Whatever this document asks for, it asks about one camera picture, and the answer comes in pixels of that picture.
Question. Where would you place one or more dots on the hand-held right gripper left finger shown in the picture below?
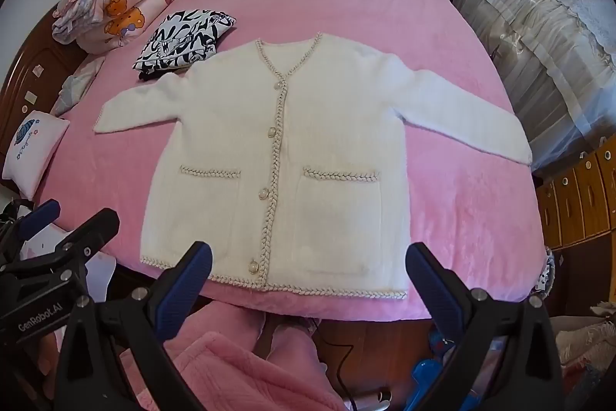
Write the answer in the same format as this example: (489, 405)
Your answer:
(192, 269)

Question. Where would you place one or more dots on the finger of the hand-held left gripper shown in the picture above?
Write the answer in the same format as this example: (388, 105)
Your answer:
(47, 211)
(91, 230)

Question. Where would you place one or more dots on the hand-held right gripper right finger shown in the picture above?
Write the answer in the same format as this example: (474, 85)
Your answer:
(428, 278)

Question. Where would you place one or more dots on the white fuzzy cardigan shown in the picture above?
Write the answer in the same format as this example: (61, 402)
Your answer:
(337, 127)

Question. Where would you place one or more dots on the small white printed pillow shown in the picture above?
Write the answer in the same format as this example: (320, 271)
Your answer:
(33, 151)

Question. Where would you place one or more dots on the blue plastic toy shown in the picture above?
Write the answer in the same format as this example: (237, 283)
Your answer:
(423, 375)

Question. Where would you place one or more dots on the person's pink quilted clothing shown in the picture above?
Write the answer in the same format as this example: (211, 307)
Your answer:
(231, 367)

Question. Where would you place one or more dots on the light patterned pillow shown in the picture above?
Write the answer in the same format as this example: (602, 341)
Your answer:
(77, 81)

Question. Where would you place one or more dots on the beige fringed cloth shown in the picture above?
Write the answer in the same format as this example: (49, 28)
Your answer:
(582, 334)

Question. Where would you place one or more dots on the wooden drawer cabinet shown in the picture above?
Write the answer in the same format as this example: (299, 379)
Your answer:
(577, 199)

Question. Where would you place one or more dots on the black and white printed garment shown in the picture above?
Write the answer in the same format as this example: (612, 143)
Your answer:
(183, 40)

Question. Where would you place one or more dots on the beige lace furniture cover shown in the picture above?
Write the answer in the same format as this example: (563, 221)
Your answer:
(529, 30)

